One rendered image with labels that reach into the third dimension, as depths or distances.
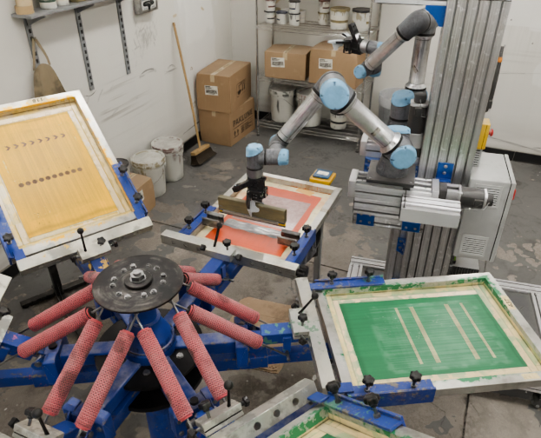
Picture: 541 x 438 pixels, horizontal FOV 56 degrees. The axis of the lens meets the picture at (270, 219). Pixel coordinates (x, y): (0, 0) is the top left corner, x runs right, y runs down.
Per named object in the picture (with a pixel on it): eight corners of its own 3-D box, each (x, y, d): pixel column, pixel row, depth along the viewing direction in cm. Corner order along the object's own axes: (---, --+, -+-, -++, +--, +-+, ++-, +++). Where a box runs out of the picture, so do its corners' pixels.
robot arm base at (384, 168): (408, 166, 252) (411, 148, 247) (406, 180, 240) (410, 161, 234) (377, 162, 255) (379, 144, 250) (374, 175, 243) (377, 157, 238)
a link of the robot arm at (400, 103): (385, 116, 282) (387, 92, 275) (397, 109, 291) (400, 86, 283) (404, 122, 275) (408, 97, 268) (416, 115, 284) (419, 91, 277)
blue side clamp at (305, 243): (306, 238, 255) (306, 226, 251) (315, 241, 253) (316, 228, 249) (283, 272, 232) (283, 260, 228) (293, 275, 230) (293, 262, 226)
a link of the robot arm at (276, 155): (288, 142, 235) (265, 142, 235) (288, 153, 225) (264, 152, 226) (288, 157, 239) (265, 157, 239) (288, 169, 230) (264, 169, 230)
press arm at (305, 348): (464, 339, 207) (467, 328, 204) (470, 349, 202) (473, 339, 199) (155, 365, 195) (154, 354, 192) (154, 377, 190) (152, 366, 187)
